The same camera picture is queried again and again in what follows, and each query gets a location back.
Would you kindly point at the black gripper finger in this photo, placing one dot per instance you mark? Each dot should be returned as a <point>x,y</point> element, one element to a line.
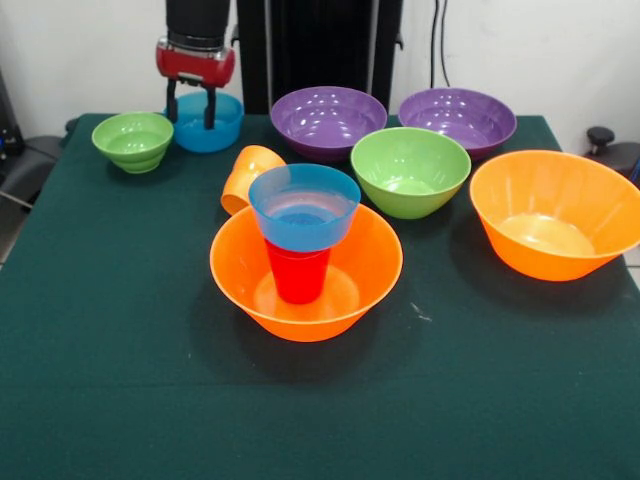
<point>172,102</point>
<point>210,110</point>

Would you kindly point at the purple plastic bowl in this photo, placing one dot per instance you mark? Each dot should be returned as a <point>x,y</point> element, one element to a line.
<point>457,120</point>
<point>327,120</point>

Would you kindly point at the dark brown rounded base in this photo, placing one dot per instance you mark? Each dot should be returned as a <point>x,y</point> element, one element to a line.
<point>622,157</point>

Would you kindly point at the medium green plastic bowl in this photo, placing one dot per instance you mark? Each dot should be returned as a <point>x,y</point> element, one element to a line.
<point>410,165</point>

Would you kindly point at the black device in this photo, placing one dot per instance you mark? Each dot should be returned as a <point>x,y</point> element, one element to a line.
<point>10,125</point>

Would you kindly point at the small green plastic bowl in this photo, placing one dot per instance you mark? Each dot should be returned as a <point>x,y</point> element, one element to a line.
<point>131,137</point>

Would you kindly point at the small blue plastic bowl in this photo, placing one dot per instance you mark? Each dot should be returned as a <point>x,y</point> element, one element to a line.
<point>192,135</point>
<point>305,230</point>

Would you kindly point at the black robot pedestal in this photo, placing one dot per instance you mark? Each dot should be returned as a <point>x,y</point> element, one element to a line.
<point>325,45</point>

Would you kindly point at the black round knob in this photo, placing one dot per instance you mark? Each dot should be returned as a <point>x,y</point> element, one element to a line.
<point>600,136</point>

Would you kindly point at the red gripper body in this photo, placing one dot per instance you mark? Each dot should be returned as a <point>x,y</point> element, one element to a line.
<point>195,67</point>

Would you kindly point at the orange plastic cup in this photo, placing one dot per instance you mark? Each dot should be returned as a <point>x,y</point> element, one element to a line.
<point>245,172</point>

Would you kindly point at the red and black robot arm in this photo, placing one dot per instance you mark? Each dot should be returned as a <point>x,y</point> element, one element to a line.
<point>200,20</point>

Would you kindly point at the large orange plastic bowl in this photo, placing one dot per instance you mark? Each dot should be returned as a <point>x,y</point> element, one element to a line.
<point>555,195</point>
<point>370,255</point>

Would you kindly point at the dark green tablecloth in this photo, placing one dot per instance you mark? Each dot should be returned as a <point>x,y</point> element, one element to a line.
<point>320,400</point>

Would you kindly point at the red plastic cup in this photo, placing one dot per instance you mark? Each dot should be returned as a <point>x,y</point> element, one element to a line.
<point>299,277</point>

